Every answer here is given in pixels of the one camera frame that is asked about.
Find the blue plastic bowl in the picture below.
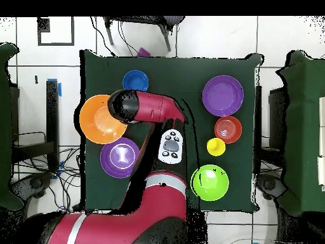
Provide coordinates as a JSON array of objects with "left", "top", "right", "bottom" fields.
[{"left": 122, "top": 69, "right": 150, "bottom": 92}]

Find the yellow plastic cup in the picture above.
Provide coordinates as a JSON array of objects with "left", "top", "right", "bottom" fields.
[{"left": 206, "top": 137, "right": 226, "bottom": 157}]

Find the purple plastic bowl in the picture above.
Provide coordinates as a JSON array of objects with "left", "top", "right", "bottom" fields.
[
  {"left": 100, "top": 137, "right": 141, "bottom": 179},
  {"left": 201, "top": 74, "right": 245, "bottom": 118}
]

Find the small red plastic bowl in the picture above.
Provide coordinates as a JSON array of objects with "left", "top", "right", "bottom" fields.
[{"left": 214, "top": 116, "right": 243, "bottom": 145}]

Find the large green plastic bowl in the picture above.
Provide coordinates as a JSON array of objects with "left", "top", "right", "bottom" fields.
[{"left": 190, "top": 164, "right": 230, "bottom": 202}]

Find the large orange plastic bowl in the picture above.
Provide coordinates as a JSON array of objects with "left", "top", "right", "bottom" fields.
[{"left": 79, "top": 94, "right": 128, "bottom": 145}]

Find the dark green tablecloth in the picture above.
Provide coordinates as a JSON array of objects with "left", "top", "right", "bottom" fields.
[{"left": 79, "top": 49, "right": 262, "bottom": 213}]

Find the small purple object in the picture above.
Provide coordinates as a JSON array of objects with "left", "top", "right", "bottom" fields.
[{"left": 136, "top": 46, "right": 152, "bottom": 58}]

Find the black stand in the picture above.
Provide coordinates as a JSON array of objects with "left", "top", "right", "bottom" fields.
[
  {"left": 253, "top": 85, "right": 289, "bottom": 166},
  {"left": 11, "top": 80, "right": 61, "bottom": 173}
]

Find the grey chair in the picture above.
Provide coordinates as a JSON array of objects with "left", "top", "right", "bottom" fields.
[{"left": 102, "top": 16, "right": 185, "bottom": 53}]

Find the dark grey stand base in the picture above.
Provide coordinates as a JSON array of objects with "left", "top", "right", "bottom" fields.
[
  {"left": 255, "top": 173, "right": 288, "bottom": 201},
  {"left": 10, "top": 172, "right": 55, "bottom": 200}
]

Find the green-clothed side table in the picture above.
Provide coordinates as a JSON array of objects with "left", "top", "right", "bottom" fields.
[
  {"left": 0, "top": 42, "right": 24, "bottom": 211},
  {"left": 275, "top": 50, "right": 325, "bottom": 217}
]

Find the white box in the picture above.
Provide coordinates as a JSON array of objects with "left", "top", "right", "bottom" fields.
[{"left": 318, "top": 96, "right": 325, "bottom": 186}]

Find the black cable with plug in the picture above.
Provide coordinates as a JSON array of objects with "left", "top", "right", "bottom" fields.
[{"left": 90, "top": 17, "right": 117, "bottom": 57}]

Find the tangle of black cables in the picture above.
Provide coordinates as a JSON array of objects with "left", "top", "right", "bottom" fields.
[{"left": 15, "top": 146, "right": 82, "bottom": 213}]

